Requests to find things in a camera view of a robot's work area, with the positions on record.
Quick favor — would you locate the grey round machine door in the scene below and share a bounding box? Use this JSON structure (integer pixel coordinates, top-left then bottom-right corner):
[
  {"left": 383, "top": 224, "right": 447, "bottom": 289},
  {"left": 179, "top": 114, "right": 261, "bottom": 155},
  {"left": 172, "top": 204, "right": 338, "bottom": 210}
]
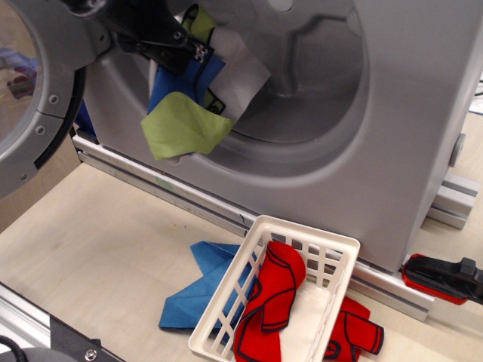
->
[{"left": 1, "top": 1, "right": 111, "bottom": 198}]

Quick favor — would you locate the black cable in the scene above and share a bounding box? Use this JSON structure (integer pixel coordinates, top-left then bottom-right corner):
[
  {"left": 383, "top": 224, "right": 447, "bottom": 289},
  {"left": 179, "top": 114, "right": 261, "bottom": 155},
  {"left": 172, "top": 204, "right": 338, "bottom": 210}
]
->
[{"left": 0, "top": 333, "right": 26, "bottom": 362}]

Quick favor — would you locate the red and black clamp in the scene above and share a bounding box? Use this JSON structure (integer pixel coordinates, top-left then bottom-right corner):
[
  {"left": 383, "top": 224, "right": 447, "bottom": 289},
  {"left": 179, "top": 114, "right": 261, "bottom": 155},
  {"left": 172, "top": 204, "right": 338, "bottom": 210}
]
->
[{"left": 401, "top": 254, "right": 482, "bottom": 305}]

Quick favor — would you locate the aluminium frame with black bracket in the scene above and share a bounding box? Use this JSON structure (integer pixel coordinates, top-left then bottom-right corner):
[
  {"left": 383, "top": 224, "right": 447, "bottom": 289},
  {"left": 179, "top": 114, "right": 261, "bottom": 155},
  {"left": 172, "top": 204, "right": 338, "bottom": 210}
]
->
[{"left": 1, "top": 284, "right": 121, "bottom": 361}]

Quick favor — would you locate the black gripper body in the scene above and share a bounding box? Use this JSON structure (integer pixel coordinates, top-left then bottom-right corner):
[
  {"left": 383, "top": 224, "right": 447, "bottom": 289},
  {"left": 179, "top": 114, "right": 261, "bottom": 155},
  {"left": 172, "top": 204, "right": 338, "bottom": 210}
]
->
[{"left": 64, "top": 0, "right": 210, "bottom": 74}]

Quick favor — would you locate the white plastic laundry basket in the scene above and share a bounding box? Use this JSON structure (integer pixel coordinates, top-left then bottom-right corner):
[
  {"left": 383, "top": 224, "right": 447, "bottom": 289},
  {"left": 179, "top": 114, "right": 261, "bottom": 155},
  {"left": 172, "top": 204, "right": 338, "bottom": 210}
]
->
[{"left": 189, "top": 216, "right": 360, "bottom": 361}]

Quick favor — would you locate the white cloth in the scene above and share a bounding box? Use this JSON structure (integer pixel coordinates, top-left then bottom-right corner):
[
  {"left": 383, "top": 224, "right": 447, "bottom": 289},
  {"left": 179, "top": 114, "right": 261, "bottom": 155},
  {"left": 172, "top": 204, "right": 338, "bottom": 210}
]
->
[{"left": 149, "top": 7, "right": 272, "bottom": 167}]

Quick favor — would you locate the red cloth beside basket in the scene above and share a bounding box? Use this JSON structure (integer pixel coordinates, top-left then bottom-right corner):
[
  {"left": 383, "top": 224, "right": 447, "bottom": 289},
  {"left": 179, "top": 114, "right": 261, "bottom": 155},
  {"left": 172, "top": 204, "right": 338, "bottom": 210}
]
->
[{"left": 324, "top": 297, "right": 385, "bottom": 361}]

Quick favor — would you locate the blue object behind door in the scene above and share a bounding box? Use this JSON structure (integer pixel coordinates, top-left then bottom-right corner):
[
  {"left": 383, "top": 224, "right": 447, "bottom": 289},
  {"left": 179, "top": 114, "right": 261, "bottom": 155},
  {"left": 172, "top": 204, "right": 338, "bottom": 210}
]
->
[{"left": 1, "top": 47, "right": 37, "bottom": 100}]

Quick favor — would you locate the green cloth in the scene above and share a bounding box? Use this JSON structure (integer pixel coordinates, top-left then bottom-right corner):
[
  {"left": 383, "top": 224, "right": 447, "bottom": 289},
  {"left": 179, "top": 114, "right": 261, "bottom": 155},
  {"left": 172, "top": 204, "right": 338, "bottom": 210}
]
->
[{"left": 141, "top": 4, "right": 235, "bottom": 161}]

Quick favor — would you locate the red cloth in basket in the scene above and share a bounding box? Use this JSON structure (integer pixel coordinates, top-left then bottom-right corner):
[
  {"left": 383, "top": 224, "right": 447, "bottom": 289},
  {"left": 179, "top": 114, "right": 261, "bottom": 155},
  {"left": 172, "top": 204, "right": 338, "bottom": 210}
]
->
[{"left": 233, "top": 241, "right": 306, "bottom": 361}]

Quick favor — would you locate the blue cloth with dark outline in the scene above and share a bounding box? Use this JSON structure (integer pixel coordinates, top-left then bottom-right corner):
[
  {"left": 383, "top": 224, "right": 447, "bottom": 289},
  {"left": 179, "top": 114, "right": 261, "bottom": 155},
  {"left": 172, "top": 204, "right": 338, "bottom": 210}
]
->
[{"left": 147, "top": 55, "right": 226, "bottom": 115}]

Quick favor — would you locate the blue cloth on table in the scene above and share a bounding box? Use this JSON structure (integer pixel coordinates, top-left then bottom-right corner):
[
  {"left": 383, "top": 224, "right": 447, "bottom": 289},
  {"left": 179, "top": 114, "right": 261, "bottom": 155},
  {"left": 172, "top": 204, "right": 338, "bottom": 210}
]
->
[{"left": 158, "top": 241, "right": 239, "bottom": 330}]

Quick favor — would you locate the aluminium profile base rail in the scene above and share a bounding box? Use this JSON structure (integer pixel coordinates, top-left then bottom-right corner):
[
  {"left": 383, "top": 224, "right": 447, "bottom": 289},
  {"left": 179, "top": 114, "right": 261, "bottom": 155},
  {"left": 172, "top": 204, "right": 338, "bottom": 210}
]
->
[{"left": 72, "top": 135, "right": 482, "bottom": 321}]

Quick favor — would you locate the grey toy washing machine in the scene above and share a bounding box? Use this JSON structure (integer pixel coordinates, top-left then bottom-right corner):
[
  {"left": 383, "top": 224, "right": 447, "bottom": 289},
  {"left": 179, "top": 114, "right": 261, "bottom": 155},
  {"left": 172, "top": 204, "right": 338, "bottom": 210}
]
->
[{"left": 85, "top": 1, "right": 482, "bottom": 271}]

